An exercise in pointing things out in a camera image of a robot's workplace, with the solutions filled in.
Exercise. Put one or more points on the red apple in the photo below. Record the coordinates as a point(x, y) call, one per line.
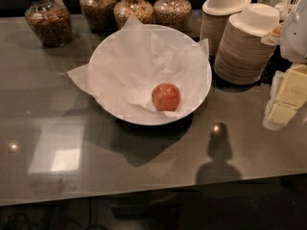
point(165, 97)

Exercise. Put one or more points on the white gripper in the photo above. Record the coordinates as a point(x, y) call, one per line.
point(290, 93)

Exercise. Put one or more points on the glass jar of pale grains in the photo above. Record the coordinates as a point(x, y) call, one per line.
point(172, 13)

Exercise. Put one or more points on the white paper liner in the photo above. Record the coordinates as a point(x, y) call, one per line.
point(134, 71)

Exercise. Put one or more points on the glass jar of dark cereal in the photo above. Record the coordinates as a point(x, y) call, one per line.
point(98, 14)

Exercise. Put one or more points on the glass jar of brown grains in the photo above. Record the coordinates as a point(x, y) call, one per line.
point(50, 21)

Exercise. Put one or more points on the white bowl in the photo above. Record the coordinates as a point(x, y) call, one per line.
point(192, 90)

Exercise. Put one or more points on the glass jar of light cereal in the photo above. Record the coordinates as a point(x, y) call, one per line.
point(142, 9)

